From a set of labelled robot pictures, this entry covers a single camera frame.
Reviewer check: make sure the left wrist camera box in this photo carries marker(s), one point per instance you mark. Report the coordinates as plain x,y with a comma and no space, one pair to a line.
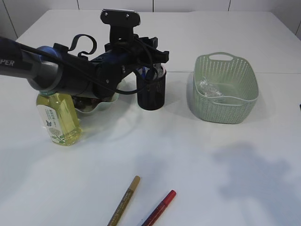
122,23

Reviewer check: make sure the silver marker pen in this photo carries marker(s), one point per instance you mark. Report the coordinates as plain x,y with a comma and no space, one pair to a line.
151,74

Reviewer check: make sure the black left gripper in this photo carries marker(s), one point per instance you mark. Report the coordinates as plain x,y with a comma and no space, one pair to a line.
120,57

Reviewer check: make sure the yellow tea plastic bottle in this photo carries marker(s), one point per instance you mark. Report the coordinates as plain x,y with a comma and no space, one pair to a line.
59,117

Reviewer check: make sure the black mesh pen holder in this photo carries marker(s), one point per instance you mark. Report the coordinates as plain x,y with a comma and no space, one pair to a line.
152,94

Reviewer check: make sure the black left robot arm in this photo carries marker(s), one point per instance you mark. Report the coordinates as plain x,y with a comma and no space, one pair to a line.
53,69

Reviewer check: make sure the green plastic woven basket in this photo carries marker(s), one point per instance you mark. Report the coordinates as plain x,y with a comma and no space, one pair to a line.
237,76

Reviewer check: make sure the pink purple scissors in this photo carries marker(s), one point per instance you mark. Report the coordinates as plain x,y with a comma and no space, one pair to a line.
159,71

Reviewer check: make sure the clear plastic sheet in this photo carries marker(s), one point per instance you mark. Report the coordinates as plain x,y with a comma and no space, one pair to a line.
216,92

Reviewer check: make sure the red marker pen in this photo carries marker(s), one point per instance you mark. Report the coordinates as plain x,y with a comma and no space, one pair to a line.
157,212

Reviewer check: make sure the blue scissors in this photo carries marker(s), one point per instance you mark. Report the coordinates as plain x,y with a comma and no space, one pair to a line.
143,72

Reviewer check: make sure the purple artificial grape bunch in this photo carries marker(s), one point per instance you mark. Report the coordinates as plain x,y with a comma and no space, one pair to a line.
84,102

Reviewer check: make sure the green wavy plastic plate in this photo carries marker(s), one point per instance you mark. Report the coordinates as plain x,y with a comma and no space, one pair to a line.
103,105

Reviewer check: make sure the gold marker pen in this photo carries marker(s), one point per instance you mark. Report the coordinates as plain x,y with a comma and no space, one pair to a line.
124,202

